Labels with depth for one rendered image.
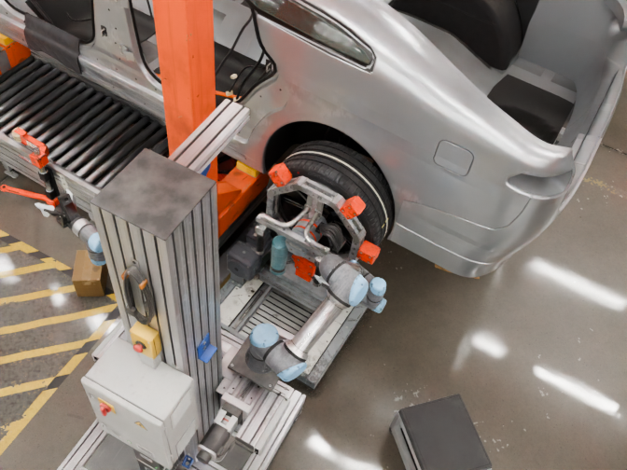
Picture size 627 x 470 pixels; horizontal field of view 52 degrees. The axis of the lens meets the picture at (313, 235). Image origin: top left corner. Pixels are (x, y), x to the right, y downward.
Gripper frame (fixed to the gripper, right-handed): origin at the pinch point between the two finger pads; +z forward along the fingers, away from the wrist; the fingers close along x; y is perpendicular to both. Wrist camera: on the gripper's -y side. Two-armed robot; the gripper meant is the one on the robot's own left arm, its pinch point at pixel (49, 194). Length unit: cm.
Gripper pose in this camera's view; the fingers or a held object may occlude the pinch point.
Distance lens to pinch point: 296.6
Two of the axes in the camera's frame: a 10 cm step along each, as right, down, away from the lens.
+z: -7.4, -5.8, 3.5
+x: 6.5, -4.6, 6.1
